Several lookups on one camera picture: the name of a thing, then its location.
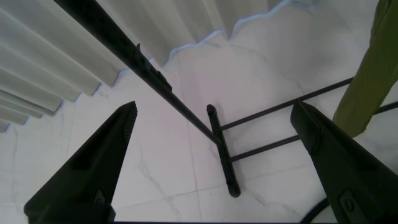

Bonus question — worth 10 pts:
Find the black cable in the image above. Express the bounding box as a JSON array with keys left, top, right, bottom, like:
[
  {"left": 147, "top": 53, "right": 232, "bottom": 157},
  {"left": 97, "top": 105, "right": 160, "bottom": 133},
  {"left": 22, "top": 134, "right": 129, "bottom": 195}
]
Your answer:
[{"left": 300, "top": 197, "right": 330, "bottom": 224}]

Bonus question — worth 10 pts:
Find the black clothes rack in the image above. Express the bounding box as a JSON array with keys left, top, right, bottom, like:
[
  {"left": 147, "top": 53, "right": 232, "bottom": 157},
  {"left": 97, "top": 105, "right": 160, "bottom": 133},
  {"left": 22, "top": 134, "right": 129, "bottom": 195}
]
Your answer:
[{"left": 52, "top": 0, "right": 398, "bottom": 198}]

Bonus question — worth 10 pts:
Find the white curtain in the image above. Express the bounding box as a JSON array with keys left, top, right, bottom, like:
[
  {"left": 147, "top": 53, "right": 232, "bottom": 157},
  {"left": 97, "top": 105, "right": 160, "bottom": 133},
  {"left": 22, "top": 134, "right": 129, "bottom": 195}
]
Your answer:
[{"left": 0, "top": 0, "right": 290, "bottom": 134}]

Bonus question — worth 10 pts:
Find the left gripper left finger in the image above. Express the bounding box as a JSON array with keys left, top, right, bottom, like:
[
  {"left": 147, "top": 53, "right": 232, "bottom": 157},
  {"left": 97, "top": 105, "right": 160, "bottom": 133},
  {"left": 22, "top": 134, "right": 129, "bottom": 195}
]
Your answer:
[{"left": 24, "top": 101, "right": 138, "bottom": 224}]

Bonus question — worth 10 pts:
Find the green printed t-shirt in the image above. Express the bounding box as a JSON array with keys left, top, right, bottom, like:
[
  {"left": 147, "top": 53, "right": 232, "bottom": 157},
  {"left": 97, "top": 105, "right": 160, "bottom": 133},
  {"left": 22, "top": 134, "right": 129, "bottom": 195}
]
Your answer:
[{"left": 332, "top": 0, "right": 398, "bottom": 138}]

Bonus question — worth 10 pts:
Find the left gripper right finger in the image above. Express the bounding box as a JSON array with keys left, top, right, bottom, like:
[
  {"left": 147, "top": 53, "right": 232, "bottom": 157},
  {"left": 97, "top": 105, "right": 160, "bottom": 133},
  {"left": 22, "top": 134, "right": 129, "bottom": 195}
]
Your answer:
[{"left": 290, "top": 99, "right": 398, "bottom": 224}]

